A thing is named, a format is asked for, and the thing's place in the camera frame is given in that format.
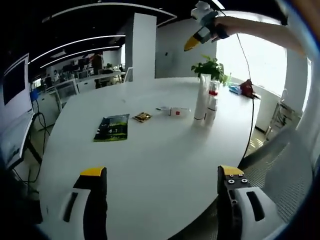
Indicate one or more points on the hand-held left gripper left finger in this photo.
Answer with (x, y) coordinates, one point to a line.
(96, 200)

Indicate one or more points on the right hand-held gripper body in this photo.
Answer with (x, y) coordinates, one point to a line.
(205, 15)

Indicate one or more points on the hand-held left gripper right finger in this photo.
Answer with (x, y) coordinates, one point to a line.
(230, 200)

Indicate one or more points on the red collar skincare pump bottle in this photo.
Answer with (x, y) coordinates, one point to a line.
(213, 92)

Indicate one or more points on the tall white skincare tube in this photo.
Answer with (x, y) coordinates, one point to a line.
(201, 100)

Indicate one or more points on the small white red box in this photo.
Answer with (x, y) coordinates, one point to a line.
(177, 112)

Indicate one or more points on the green black skincare sachet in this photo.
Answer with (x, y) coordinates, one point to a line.
(112, 128)

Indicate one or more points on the small red label skincare bottle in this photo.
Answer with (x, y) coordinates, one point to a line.
(211, 113)

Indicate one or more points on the person's right hand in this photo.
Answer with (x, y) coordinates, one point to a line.
(220, 27)

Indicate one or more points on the potted green plant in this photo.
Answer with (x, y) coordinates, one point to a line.
(208, 67)

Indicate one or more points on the grey mesh chair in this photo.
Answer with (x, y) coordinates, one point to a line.
(280, 170)

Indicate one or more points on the red cloth object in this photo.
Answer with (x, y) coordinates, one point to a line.
(247, 87)

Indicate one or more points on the gold foil sachet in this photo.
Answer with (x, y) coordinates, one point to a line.
(142, 117)

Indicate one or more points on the long ceiling light strip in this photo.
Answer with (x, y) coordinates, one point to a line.
(87, 38)
(95, 48)

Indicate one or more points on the white side desk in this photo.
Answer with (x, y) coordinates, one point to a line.
(15, 140)

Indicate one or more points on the white framed computer monitor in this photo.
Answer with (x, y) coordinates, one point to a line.
(15, 82)

